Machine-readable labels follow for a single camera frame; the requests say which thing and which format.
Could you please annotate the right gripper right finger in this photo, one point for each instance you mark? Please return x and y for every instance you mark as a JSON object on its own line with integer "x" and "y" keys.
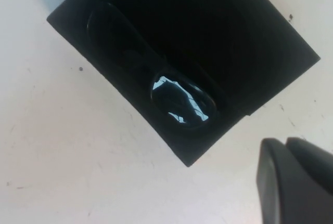
{"x": 314, "y": 159}

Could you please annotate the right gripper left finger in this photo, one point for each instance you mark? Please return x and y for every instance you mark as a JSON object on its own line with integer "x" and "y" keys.
{"x": 286, "y": 187}

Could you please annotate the black printed glasses case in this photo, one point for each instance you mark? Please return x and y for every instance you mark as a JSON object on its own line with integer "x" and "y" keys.
{"x": 260, "y": 52}

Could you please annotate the black framed glasses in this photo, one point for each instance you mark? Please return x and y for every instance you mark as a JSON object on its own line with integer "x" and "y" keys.
{"x": 182, "y": 99}

